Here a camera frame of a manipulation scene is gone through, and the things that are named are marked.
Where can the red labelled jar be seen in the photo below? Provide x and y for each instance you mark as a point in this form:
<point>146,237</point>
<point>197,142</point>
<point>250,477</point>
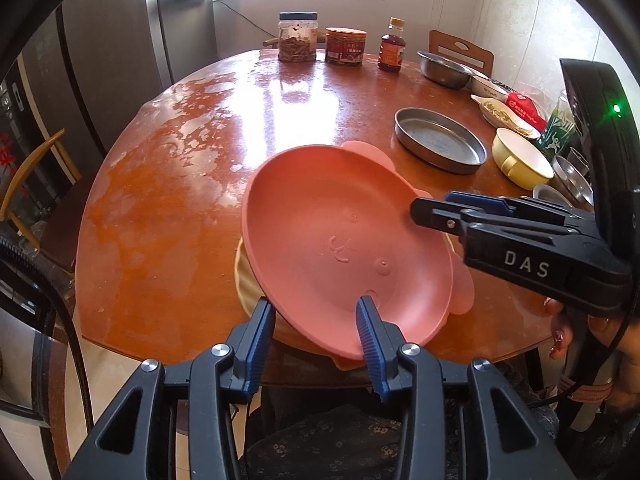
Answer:
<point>345,50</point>

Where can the red packet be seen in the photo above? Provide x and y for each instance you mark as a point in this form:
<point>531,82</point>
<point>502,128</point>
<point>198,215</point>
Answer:
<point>522,107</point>

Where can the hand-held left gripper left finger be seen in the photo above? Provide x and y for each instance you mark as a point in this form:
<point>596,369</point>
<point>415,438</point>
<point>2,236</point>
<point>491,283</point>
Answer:
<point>257,340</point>

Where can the small steel dish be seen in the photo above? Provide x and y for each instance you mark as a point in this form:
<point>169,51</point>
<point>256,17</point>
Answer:
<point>572,180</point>

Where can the honey bottle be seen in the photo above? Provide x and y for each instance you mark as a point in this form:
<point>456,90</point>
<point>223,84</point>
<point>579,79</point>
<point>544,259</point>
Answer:
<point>391,52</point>

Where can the large steel bowl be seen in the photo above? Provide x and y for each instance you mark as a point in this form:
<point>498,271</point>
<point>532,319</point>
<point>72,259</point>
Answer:
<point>442,72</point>

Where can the green drink bottle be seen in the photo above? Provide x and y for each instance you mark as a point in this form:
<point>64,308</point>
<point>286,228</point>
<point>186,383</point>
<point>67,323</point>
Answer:
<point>557,135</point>

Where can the white dish of food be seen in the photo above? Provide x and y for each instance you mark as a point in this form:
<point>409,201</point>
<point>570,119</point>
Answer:
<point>500,112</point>

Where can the yellow plate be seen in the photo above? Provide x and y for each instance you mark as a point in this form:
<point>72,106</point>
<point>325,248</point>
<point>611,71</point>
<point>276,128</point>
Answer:
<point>245,285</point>

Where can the clear plastic cup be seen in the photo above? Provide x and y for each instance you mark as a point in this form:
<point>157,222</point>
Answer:
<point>580,160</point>

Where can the round steel pan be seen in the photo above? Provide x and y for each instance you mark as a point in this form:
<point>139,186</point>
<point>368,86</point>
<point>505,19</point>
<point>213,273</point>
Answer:
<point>435,140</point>

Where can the clear plastic jar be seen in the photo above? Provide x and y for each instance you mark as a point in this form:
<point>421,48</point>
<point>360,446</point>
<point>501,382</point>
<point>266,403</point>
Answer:
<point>297,42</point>

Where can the small steel bowl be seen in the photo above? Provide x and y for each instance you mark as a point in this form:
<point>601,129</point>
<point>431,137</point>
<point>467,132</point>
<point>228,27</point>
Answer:
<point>550,192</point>

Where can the yellow-framed chair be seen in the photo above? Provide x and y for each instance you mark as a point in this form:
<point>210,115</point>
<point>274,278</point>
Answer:
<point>30,160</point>

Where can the pink bear-shaped plate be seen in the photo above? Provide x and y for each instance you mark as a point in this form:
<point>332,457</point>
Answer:
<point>320,220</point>

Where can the dark floral trousers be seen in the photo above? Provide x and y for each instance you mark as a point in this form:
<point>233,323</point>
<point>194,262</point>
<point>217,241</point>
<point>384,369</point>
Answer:
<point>325,440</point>

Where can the grey refrigerator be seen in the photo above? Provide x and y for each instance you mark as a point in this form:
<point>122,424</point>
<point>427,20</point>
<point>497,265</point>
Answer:
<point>110,50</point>

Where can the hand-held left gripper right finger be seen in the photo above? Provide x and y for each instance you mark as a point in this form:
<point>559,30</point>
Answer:
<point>367,340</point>

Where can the white printed bowl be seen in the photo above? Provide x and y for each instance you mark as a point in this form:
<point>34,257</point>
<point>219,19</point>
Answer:
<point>487,87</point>

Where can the wooden chair with cutout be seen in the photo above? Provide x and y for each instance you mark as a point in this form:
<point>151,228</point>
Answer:
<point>460,50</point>

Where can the person's right hand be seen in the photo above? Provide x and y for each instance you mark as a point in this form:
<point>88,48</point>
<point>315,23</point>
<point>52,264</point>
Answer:
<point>560,332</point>

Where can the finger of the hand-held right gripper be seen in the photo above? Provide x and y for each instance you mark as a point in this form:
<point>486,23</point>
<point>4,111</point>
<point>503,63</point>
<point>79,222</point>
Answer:
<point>430,212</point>
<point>480,201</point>

